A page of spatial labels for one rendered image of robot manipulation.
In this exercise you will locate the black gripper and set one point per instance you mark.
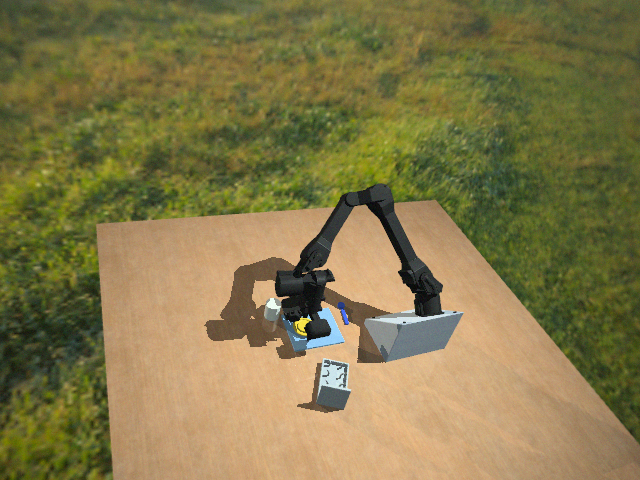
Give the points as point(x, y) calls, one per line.
point(316, 328)

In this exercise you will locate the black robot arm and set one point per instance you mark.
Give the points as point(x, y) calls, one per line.
point(415, 273)

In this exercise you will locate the yellow plate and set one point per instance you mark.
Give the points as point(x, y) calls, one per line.
point(299, 326)

